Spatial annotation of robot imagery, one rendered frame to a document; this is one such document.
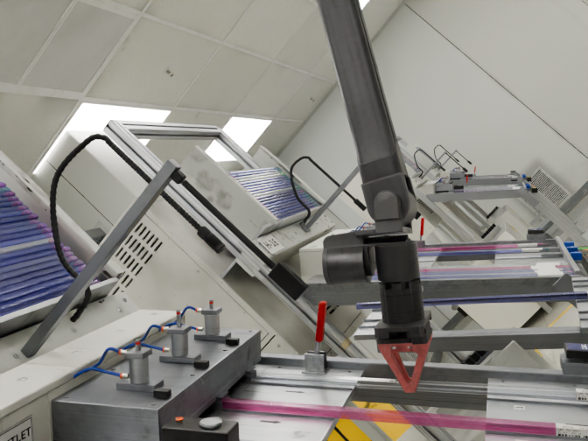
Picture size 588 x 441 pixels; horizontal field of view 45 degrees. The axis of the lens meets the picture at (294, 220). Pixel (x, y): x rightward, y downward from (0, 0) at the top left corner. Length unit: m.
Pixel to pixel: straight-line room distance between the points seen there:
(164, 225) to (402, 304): 1.18
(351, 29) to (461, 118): 7.46
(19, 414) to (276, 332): 1.21
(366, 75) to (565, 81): 7.54
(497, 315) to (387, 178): 4.58
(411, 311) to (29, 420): 0.48
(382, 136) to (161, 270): 1.20
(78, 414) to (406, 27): 7.96
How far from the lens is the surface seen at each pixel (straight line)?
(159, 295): 2.07
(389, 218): 0.93
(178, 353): 0.96
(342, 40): 1.01
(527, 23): 8.54
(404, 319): 0.96
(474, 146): 8.44
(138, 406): 0.82
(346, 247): 0.97
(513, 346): 1.37
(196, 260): 2.00
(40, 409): 0.86
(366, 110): 0.98
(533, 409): 0.97
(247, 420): 0.92
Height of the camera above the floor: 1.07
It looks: 8 degrees up
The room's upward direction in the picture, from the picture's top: 47 degrees counter-clockwise
